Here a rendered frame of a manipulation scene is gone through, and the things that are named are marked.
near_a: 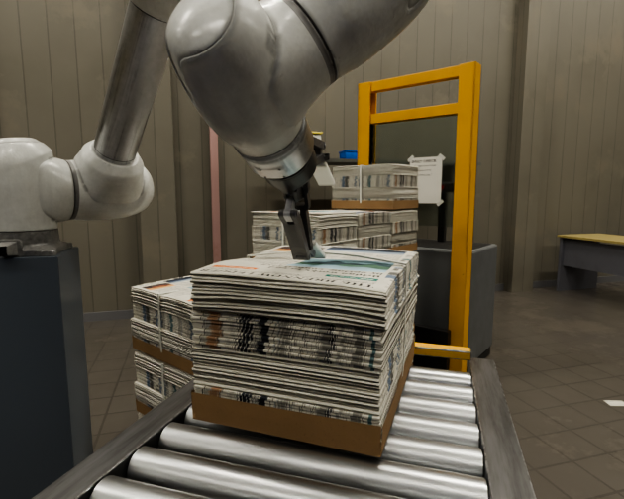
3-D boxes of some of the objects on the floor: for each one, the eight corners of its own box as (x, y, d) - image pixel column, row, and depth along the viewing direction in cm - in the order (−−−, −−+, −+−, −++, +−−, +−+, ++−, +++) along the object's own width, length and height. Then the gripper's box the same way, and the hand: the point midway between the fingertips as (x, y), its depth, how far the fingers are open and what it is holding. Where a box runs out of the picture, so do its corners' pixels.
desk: (594, 286, 529) (598, 233, 520) (711, 313, 410) (720, 245, 402) (553, 290, 511) (557, 235, 502) (663, 319, 393) (671, 247, 384)
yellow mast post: (354, 357, 299) (358, 83, 275) (361, 354, 306) (365, 86, 282) (365, 361, 293) (369, 81, 270) (371, 357, 300) (377, 83, 276)
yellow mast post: (445, 384, 258) (459, 63, 234) (451, 379, 265) (465, 67, 241) (460, 388, 252) (475, 60, 228) (466, 383, 259) (481, 64, 235)
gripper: (270, 74, 59) (311, 156, 79) (237, 242, 51) (291, 287, 71) (322, 69, 57) (351, 155, 76) (295, 244, 49) (335, 290, 69)
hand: (320, 216), depth 73 cm, fingers open, 13 cm apart
